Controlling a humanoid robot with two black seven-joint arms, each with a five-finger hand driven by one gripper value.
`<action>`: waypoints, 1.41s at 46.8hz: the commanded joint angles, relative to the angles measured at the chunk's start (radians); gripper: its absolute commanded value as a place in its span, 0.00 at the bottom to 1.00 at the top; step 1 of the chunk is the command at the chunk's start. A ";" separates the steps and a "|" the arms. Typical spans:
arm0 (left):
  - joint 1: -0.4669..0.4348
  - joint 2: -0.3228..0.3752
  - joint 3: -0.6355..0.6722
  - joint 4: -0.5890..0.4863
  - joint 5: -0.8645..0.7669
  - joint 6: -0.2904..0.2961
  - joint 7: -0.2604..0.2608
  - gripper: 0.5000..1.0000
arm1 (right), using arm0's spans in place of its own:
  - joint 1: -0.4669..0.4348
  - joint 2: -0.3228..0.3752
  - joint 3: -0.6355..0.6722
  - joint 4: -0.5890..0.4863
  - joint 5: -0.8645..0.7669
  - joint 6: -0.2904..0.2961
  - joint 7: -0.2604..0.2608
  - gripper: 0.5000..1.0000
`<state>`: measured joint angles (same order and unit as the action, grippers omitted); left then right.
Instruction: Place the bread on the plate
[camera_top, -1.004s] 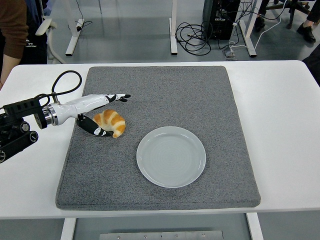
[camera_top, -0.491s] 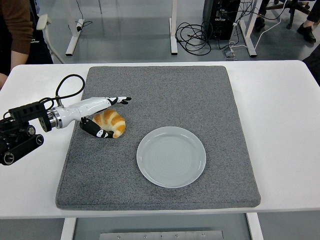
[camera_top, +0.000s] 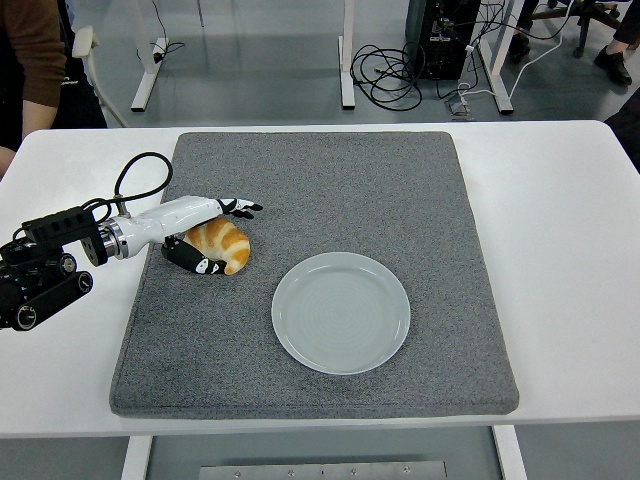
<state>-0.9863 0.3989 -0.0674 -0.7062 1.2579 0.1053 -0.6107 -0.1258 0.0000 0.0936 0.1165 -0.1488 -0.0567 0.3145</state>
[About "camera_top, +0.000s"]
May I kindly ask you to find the black office chair base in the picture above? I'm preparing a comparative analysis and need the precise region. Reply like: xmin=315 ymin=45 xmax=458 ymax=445
xmin=529 ymin=0 xmax=621 ymax=59

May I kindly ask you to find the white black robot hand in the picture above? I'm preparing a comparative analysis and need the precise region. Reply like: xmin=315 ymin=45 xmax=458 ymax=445
xmin=119 ymin=194 xmax=264 ymax=277

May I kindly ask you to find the grey floor outlet box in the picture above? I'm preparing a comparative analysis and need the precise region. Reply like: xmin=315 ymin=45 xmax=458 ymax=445
xmin=443 ymin=94 xmax=475 ymax=121

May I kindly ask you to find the person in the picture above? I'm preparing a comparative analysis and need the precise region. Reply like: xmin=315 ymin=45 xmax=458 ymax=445
xmin=0 ymin=0 xmax=109 ymax=169

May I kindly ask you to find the black bulky object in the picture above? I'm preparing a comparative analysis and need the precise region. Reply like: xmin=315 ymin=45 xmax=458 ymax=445
xmin=603 ymin=84 xmax=640 ymax=174

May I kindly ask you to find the black shoe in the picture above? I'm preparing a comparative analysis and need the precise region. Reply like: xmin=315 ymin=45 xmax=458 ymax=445
xmin=593 ymin=44 xmax=633 ymax=85
xmin=508 ymin=30 xmax=531 ymax=64

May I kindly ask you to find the grey metal plate with screws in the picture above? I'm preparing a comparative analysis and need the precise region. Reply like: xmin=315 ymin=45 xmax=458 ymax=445
xmin=198 ymin=460 xmax=448 ymax=480

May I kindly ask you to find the golden croissant bread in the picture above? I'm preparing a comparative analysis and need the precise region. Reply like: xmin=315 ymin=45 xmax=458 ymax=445
xmin=182 ymin=217 xmax=251 ymax=276

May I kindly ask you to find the white cable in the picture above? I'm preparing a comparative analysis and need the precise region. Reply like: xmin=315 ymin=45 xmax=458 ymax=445
xmin=457 ymin=0 xmax=576 ymax=101

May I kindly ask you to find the thin black cable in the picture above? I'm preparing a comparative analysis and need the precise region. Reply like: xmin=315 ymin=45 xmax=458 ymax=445
xmin=149 ymin=0 xmax=186 ymax=65

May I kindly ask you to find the white desk leg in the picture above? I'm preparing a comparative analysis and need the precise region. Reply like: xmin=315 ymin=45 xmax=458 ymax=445
xmin=337 ymin=0 xmax=357 ymax=110
xmin=472 ymin=0 xmax=516 ymax=115
xmin=130 ymin=0 xmax=169 ymax=112

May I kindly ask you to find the white chair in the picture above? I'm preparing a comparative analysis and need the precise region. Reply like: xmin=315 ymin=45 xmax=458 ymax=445
xmin=71 ymin=25 xmax=129 ymax=129

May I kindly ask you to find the person's leg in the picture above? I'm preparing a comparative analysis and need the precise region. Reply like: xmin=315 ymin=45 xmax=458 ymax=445
xmin=612 ymin=0 xmax=640 ymax=46
xmin=514 ymin=0 xmax=542 ymax=36

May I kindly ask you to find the black computer tower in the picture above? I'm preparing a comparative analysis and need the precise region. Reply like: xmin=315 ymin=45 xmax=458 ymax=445
xmin=404 ymin=0 xmax=481 ymax=81

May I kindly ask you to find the grey fabric mat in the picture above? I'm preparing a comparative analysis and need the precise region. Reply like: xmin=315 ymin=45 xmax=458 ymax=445
xmin=108 ymin=131 xmax=520 ymax=420

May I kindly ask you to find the coiled black cable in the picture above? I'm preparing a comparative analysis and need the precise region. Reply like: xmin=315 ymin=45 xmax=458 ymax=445
xmin=349 ymin=42 xmax=424 ymax=112

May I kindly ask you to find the white table frame beam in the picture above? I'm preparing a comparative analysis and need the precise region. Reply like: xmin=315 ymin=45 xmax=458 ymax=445
xmin=492 ymin=426 xmax=529 ymax=480
xmin=121 ymin=436 xmax=153 ymax=480

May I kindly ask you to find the round grey plate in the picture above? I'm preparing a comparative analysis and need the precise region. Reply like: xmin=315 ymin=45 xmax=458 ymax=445
xmin=271 ymin=251 xmax=412 ymax=376

